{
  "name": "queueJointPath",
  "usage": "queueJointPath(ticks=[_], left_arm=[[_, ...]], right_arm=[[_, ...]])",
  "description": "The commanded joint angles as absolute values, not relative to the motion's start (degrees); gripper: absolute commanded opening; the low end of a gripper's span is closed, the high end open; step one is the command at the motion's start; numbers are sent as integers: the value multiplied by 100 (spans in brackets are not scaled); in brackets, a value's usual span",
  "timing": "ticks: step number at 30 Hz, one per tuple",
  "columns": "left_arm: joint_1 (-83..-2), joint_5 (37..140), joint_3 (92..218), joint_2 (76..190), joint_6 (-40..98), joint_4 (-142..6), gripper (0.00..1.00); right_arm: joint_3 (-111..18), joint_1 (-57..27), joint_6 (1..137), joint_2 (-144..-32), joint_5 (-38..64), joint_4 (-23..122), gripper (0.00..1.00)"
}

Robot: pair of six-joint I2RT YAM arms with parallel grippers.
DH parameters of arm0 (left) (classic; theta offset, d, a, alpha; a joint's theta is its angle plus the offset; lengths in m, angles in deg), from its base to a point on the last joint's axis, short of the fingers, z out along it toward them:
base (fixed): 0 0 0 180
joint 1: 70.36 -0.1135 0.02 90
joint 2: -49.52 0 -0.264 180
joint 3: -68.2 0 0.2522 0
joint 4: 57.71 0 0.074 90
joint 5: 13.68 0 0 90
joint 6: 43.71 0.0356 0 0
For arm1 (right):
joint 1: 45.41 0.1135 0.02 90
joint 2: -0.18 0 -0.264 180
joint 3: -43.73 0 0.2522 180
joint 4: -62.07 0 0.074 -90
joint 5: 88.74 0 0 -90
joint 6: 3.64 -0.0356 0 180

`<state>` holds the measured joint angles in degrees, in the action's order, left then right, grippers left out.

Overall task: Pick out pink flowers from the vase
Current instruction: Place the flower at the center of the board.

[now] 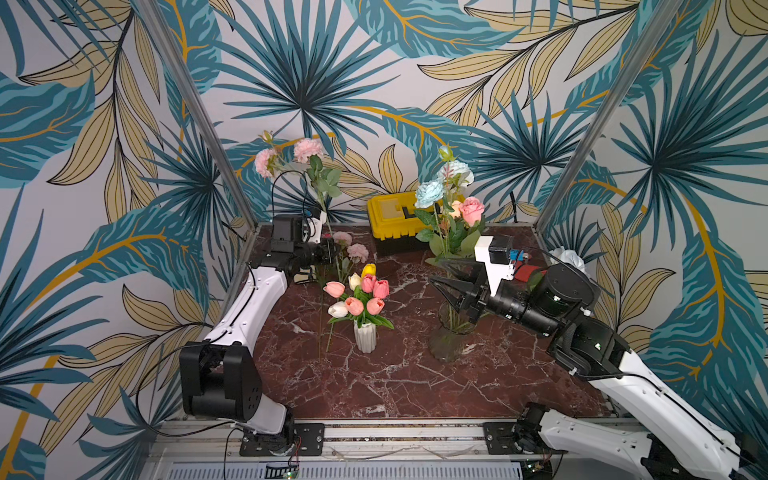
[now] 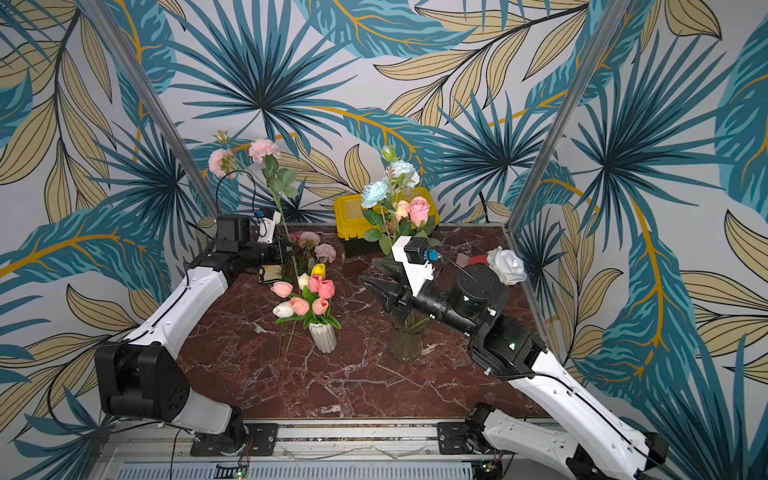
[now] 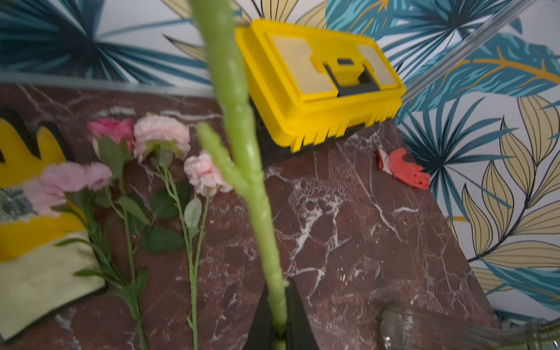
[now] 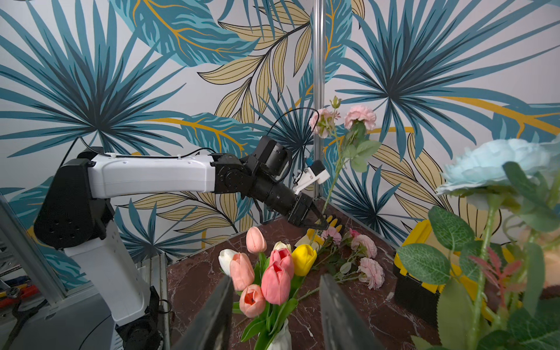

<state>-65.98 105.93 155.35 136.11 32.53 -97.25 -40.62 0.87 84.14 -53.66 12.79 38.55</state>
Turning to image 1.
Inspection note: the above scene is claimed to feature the white rose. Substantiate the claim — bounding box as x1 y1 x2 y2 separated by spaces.
549 247 586 273

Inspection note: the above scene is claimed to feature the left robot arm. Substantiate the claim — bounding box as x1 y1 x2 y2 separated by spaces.
179 211 333 435

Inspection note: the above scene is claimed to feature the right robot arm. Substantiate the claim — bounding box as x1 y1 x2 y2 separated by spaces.
430 260 759 479

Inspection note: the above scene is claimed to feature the glass vase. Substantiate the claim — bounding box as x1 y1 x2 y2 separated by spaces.
428 302 476 363

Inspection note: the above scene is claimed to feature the white ribbed vase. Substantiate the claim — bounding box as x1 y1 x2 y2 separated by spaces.
354 323 377 354

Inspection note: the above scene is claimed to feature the red work glove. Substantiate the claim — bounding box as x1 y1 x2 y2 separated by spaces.
513 262 541 282

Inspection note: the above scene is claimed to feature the tulip bouquet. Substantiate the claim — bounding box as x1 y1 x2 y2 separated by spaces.
323 263 394 330

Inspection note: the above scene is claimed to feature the yellow toolbox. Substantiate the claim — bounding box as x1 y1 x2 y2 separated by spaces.
367 191 429 257

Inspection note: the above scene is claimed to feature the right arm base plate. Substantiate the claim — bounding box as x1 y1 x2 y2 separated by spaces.
482 422 542 455

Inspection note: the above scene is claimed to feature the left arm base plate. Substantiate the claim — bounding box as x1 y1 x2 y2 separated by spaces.
239 423 326 457

